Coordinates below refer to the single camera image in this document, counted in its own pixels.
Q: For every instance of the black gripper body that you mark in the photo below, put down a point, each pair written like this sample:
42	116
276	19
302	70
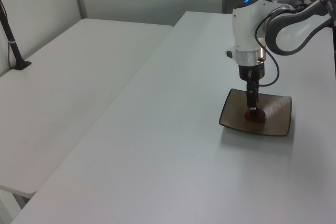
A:
252	72

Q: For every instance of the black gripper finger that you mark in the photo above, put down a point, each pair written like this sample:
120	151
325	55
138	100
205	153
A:
251	98
258	93

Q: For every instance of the small round red-brown food item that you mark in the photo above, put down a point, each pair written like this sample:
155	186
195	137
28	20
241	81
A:
258	117

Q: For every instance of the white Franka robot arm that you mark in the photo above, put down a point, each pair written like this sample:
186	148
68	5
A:
249	24

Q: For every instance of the square brown ceramic plate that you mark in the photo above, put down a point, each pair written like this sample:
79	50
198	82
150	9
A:
275	121

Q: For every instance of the black camera stand pole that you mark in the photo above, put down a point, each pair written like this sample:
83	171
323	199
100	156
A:
9	37

